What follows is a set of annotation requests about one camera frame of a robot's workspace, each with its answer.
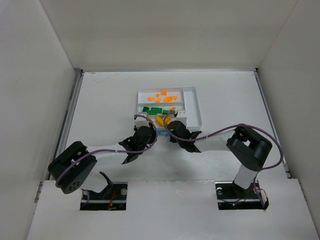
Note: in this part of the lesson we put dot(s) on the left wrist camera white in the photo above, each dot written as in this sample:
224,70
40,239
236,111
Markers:
140,120

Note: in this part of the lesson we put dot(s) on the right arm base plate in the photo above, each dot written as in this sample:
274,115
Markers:
232,197

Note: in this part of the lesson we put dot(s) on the yellow 2x3 lego brick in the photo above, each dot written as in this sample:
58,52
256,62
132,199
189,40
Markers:
163,121

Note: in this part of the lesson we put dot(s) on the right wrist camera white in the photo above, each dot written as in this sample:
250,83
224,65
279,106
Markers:
181,116

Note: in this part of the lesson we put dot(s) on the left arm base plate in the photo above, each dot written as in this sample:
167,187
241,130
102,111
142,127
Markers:
116,200

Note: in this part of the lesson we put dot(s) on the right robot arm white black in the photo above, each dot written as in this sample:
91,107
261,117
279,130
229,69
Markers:
249,147

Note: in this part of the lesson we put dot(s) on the light blue lego row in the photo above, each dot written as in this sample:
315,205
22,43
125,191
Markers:
162,133

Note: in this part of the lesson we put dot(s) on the large orange curved lego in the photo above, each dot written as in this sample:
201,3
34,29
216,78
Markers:
174,97

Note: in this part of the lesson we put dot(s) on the green L-shaped lego brick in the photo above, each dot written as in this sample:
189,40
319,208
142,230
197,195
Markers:
155,111

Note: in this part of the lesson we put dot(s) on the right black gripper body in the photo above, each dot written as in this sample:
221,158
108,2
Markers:
171,125

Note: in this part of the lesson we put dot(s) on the white divided plastic tray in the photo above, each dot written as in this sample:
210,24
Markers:
187,100

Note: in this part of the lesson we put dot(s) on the green 2x4 lego brick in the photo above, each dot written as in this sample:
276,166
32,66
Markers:
165,112

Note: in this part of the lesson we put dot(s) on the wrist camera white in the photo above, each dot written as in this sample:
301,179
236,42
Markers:
181,116
140,120

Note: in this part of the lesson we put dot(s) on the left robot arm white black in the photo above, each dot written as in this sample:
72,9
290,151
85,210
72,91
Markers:
73,166

